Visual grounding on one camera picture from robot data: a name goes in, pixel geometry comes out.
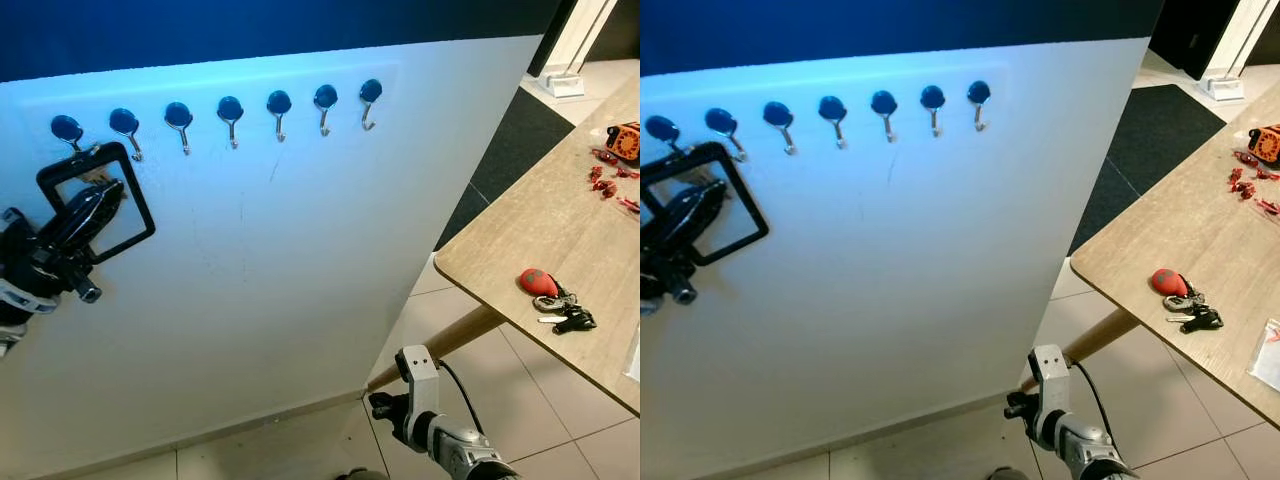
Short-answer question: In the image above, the dark navy rug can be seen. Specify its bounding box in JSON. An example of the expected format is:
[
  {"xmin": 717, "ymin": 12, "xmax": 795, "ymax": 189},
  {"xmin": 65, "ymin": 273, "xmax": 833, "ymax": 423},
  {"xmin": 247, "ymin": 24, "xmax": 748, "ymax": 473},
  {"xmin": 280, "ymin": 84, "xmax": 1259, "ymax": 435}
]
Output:
[
  {"xmin": 432, "ymin": 88, "xmax": 578, "ymax": 253},
  {"xmin": 1065, "ymin": 85, "xmax": 1226, "ymax": 256}
]

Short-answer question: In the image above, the white partition board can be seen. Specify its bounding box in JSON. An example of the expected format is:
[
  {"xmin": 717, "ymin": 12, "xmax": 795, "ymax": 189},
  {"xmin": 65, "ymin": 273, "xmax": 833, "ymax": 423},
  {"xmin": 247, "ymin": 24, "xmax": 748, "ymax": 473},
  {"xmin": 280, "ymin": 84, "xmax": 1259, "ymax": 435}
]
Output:
[
  {"xmin": 640, "ymin": 35, "xmax": 1156, "ymax": 480},
  {"xmin": 0, "ymin": 35, "xmax": 546, "ymax": 480}
]

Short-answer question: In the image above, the red fob key bunch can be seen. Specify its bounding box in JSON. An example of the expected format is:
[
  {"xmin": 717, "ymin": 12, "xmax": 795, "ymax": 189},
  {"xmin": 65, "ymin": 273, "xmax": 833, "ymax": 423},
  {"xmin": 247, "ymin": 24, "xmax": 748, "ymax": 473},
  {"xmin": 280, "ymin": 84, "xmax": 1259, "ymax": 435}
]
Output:
[
  {"xmin": 517, "ymin": 267, "xmax": 598, "ymax": 336},
  {"xmin": 1150, "ymin": 267, "xmax": 1225, "ymax": 334}
]

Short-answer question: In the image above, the wide orange black device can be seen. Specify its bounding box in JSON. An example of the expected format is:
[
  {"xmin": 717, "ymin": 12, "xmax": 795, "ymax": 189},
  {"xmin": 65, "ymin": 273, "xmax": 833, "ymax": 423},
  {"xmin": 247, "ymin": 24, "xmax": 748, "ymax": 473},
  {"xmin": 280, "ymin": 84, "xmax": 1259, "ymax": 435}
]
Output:
[
  {"xmin": 605, "ymin": 122, "xmax": 641, "ymax": 164},
  {"xmin": 1247, "ymin": 124, "xmax": 1280, "ymax": 165}
]

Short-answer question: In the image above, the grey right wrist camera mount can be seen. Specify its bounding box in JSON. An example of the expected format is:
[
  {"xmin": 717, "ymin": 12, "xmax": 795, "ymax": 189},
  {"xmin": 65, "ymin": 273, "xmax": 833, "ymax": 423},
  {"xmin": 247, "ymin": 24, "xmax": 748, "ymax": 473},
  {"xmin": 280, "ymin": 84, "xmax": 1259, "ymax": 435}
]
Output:
[
  {"xmin": 394, "ymin": 345, "xmax": 442, "ymax": 421},
  {"xmin": 1028, "ymin": 344, "xmax": 1073, "ymax": 421}
]

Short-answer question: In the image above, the light wooden table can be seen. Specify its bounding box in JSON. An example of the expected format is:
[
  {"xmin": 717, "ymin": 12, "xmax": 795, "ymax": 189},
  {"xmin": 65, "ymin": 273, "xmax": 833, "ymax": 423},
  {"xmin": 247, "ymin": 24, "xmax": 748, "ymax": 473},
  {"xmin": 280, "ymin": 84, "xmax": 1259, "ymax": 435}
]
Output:
[
  {"xmin": 365, "ymin": 75, "xmax": 641, "ymax": 416},
  {"xmin": 1020, "ymin": 80, "xmax": 1280, "ymax": 426}
]

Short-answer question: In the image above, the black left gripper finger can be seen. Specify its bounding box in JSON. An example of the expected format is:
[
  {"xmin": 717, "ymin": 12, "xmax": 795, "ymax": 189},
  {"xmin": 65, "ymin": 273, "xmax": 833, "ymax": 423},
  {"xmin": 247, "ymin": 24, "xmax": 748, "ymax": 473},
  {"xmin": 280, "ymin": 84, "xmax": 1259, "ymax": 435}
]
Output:
[
  {"xmin": 60, "ymin": 183, "xmax": 127, "ymax": 241},
  {"xmin": 686, "ymin": 206, "xmax": 725, "ymax": 263},
  {"xmin": 672, "ymin": 183, "xmax": 729, "ymax": 241},
  {"xmin": 74, "ymin": 204, "xmax": 123, "ymax": 263}
]

